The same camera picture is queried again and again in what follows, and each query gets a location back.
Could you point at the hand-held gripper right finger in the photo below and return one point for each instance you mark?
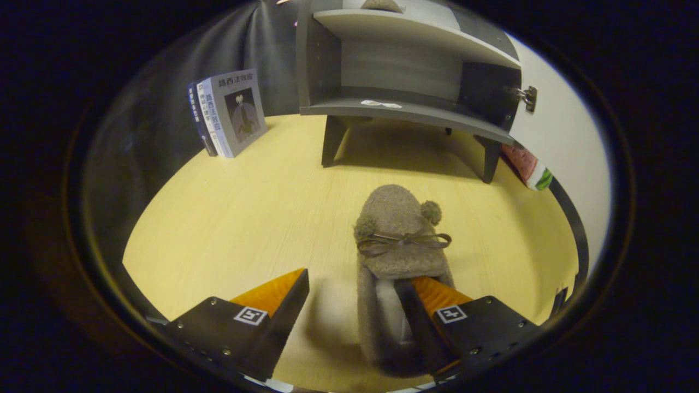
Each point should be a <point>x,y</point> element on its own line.
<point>431,333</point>

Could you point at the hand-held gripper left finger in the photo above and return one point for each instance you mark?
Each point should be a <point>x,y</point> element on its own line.
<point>284,322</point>

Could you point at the grey shoe cabinet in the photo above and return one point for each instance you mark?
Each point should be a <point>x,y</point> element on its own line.
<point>322,65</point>

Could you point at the metal door hinge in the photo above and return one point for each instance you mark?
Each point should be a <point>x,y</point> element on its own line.
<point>527,98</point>

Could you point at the watermelon pattern pouch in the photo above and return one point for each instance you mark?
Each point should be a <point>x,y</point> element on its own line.
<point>525,164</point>

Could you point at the grey book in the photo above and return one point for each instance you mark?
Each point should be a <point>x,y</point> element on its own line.
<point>243,114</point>

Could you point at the dark blue book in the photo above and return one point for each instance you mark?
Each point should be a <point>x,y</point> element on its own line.
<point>197,117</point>

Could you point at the black backdrop cloth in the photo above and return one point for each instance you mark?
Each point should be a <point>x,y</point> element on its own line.
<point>153,120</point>

